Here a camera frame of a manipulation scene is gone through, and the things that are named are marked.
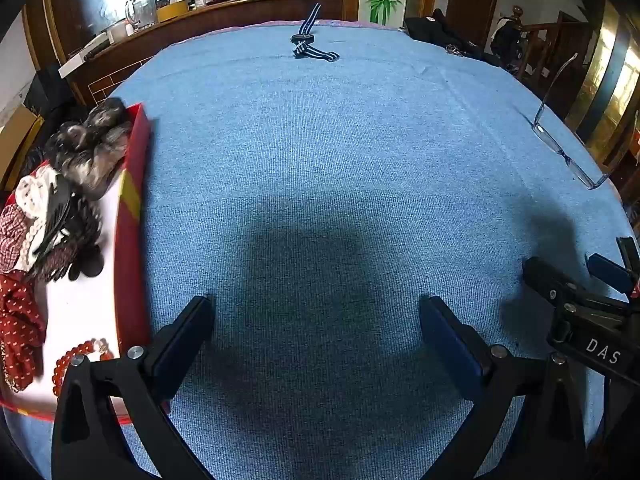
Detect brown grey fluffy scrunchie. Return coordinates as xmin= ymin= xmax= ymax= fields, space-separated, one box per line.
xmin=44 ymin=122 xmax=132 ymax=202

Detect black cylinder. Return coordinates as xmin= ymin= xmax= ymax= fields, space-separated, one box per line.
xmin=81 ymin=39 xmax=112 ymax=62

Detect red tray with white inside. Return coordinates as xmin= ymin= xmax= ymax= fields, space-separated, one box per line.
xmin=0 ymin=102 xmax=173 ymax=426

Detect yellow tape roll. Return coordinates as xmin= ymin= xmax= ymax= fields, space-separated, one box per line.
xmin=157 ymin=2 xmax=190 ymax=22

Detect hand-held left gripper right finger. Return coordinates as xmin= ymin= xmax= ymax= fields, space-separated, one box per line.
xmin=419 ymin=295 xmax=588 ymax=480

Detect dark grey fluffy scrunchie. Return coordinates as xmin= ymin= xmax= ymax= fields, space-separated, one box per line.
xmin=82 ymin=97 xmax=135 ymax=133

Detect white cherry print scrunchie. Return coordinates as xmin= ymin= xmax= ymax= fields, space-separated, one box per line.
xmin=12 ymin=166 xmax=67 ymax=221

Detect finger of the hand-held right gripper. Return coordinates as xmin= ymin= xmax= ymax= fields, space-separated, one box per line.
xmin=586 ymin=236 xmax=640 ymax=295
xmin=522 ymin=256 xmax=640 ymax=378

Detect white flat box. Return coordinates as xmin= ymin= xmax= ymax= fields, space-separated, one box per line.
xmin=59 ymin=50 xmax=110 ymax=79

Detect glass pitcher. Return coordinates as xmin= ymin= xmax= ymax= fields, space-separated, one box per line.
xmin=124 ymin=0 xmax=157 ymax=25

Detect red polka dot scrunchie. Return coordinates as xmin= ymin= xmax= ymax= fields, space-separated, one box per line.
xmin=0 ymin=270 xmax=48 ymax=393

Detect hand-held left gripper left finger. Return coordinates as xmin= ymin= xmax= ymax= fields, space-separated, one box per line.
xmin=51 ymin=295 xmax=217 ymax=480

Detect wooden counter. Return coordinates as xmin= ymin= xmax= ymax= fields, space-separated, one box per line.
xmin=60 ymin=0 xmax=346 ymax=106

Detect blue striped watch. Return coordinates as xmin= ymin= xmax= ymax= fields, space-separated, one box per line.
xmin=291 ymin=3 xmax=341 ymax=63

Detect eyeglasses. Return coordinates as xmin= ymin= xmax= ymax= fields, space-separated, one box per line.
xmin=532 ymin=52 xmax=611 ymax=191

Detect black hair claw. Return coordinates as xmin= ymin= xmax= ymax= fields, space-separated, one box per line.
xmin=30 ymin=180 xmax=106 ymax=281

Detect black jacket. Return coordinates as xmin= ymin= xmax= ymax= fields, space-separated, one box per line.
xmin=402 ymin=9 xmax=501 ymax=66

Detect black backpack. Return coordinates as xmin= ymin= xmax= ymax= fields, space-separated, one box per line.
xmin=492 ymin=22 xmax=526 ymax=63

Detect red plaid scrunchie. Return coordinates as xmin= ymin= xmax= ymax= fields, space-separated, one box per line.
xmin=0 ymin=205 xmax=46 ymax=273

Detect red bead bracelet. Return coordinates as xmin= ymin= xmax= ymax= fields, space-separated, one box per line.
xmin=52 ymin=338 xmax=116 ymax=401

